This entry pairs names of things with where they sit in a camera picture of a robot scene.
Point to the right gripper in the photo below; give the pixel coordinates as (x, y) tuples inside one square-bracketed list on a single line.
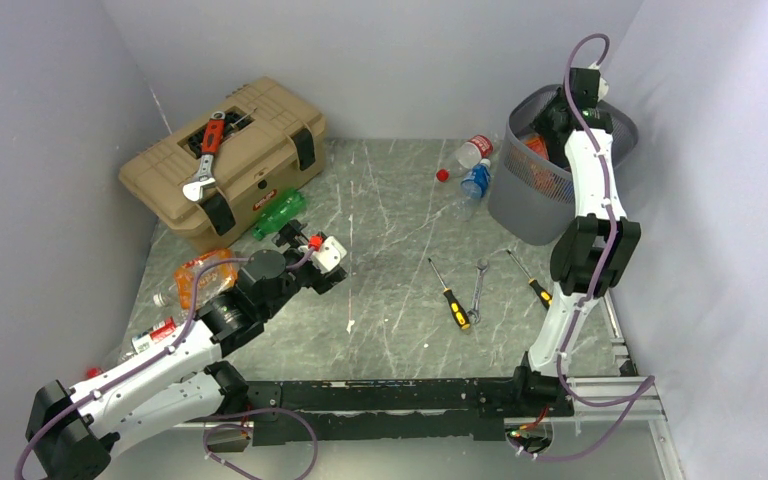
[(540, 120)]

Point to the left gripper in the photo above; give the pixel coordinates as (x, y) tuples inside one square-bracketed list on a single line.
[(291, 234)]

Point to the large orange label bottle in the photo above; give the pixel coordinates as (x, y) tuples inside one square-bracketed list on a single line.
[(536, 149)]

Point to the blue label water bottle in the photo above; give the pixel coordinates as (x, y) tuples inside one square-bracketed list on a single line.
[(473, 189)]

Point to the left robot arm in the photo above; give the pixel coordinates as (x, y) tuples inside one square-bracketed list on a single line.
[(74, 432)]

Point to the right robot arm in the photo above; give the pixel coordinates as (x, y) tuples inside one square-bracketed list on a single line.
[(592, 253)]

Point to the grey mesh waste bin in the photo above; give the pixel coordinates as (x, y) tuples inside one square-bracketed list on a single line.
[(535, 199)]

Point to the green plastic bottle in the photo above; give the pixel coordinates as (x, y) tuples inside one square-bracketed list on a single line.
[(278, 213)]

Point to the clear bottle red cap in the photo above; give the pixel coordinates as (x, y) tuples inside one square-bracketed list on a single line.
[(463, 158)]

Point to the crushed orange label bottle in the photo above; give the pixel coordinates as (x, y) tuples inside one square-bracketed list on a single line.
[(197, 281)]

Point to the tan plastic toolbox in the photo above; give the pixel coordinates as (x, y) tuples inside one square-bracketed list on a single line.
[(273, 141)]

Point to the red adjustable wrench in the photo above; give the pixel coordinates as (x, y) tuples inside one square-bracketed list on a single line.
[(204, 179)]

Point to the silver open-end wrench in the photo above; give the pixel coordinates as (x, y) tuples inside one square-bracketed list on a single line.
[(482, 266)]

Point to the yellow black screwdriver right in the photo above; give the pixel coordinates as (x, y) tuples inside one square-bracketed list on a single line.
[(539, 290)]

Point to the yellow black screwdriver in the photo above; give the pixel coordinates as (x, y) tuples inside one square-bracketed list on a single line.
[(539, 290), (456, 310)]

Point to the yellow black screwdriver left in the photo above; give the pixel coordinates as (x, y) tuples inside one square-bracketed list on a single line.
[(456, 310)]

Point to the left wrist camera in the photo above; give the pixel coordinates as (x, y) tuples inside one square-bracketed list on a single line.
[(327, 252)]

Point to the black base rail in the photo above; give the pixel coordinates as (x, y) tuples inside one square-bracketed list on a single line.
[(482, 408)]

